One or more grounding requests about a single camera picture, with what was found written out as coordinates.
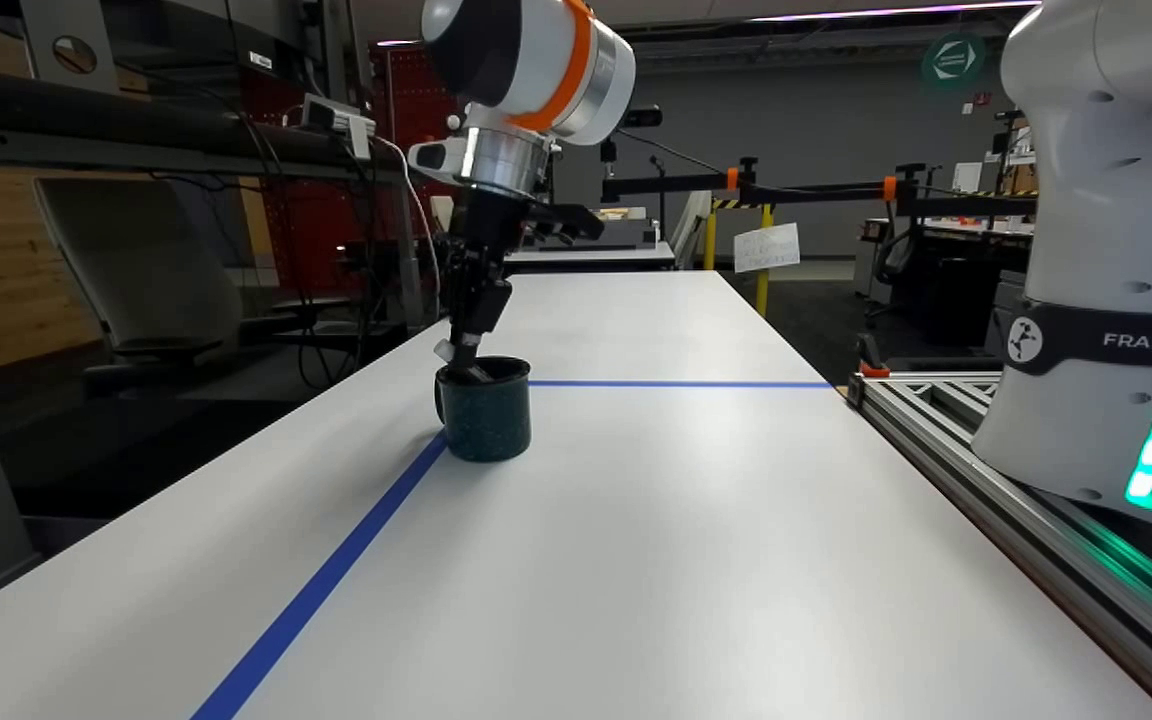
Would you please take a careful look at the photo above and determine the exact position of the yellow post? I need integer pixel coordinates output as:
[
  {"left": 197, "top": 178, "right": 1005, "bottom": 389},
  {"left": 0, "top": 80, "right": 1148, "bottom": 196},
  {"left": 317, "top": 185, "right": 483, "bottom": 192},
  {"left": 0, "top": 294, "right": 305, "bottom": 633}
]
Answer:
[
  {"left": 701, "top": 198, "right": 724, "bottom": 276},
  {"left": 752, "top": 198, "right": 782, "bottom": 321}
]

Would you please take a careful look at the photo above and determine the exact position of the background white table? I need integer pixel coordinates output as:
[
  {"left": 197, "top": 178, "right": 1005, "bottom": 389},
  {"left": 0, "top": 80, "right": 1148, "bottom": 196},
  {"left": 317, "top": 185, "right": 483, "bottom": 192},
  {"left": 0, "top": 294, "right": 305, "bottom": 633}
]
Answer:
[{"left": 504, "top": 236, "right": 680, "bottom": 276}]

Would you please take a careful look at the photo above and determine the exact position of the grey box under shelf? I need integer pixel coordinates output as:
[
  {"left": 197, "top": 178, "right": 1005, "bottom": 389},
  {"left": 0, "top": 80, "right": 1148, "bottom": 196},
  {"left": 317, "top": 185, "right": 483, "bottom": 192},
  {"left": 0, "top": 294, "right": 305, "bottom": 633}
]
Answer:
[{"left": 37, "top": 174, "right": 249, "bottom": 357}]

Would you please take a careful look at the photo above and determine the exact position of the white power strip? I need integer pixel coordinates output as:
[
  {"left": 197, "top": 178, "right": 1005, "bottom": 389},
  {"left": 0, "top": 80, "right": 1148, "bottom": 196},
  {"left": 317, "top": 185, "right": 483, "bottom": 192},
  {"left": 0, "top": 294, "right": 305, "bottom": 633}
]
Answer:
[{"left": 297, "top": 93, "right": 379, "bottom": 165}]

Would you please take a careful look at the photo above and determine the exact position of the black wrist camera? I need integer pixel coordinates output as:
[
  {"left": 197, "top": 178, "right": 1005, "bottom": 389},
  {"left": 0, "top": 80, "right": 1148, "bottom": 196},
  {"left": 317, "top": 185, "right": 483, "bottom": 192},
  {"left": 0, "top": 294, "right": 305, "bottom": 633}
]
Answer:
[{"left": 515, "top": 196, "right": 608, "bottom": 248}]

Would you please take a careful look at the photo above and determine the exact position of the red cabinet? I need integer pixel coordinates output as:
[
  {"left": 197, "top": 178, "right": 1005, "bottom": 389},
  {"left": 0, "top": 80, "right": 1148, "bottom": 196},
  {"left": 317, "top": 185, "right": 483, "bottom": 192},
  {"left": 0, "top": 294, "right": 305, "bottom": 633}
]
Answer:
[{"left": 373, "top": 37, "right": 462, "bottom": 178}]

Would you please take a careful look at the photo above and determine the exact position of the white paper sign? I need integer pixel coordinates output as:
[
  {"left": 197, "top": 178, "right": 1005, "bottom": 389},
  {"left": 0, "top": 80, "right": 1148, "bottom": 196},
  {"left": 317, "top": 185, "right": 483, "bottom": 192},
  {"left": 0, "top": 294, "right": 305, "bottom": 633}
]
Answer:
[{"left": 728, "top": 220, "right": 804, "bottom": 278}]

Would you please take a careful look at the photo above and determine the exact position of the dark green mug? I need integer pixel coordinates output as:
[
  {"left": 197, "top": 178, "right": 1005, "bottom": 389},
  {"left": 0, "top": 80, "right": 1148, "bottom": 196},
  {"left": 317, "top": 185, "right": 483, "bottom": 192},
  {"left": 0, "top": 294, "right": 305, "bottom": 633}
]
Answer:
[{"left": 431, "top": 351, "right": 538, "bottom": 469}]

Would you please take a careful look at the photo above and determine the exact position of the round green logo sign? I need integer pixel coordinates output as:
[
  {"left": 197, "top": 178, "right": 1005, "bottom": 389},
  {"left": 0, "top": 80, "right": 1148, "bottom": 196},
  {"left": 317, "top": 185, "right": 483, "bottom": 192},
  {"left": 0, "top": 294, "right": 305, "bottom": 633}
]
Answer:
[{"left": 919, "top": 27, "right": 990, "bottom": 93}]

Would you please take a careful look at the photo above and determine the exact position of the dark metal shelf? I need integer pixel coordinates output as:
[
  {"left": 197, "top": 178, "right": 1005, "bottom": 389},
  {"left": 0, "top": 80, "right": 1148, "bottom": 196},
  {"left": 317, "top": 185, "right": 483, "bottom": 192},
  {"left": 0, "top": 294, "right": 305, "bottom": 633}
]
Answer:
[{"left": 0, "top": 59, "right": 400, "bottom": 188}]

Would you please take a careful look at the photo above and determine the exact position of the long blue tape line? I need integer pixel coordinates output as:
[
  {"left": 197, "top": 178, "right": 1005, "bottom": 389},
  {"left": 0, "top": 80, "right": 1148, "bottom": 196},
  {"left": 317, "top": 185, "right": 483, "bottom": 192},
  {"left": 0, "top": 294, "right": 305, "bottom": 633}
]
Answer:
[{"left": 191, "top": 427, "right": 453, "bottom": 720}]

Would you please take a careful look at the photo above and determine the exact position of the aluminium rail frame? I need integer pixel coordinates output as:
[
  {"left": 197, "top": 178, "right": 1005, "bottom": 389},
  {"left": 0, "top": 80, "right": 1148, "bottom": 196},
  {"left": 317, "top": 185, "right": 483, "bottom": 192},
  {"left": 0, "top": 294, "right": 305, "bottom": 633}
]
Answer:
[{"left": 844, "top": 369, "right": 1152, "bottom": 720}]

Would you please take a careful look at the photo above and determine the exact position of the short blue tape line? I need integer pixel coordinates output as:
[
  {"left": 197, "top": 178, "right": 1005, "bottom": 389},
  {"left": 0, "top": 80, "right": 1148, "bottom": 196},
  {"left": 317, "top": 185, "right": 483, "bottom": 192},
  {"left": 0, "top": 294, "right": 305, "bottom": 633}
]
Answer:
[{"left": 530, "top": 375, "right": 836, "bottom": 397}]

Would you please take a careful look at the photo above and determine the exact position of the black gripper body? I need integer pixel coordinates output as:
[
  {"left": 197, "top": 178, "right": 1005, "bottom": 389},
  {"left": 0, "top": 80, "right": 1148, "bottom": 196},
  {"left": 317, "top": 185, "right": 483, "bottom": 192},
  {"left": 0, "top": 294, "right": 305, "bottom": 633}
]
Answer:
[{"left": 436, "top": 188, "right": 530, "bottom": 333}]

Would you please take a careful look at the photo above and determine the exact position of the black bar with orange clamps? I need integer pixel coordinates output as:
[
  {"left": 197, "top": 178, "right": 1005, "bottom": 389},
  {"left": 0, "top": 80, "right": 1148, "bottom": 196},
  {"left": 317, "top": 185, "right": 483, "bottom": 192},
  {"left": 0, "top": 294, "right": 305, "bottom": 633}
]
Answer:
[{"left": 599, "top": 152, "right": 1042, "bottom": 213}]

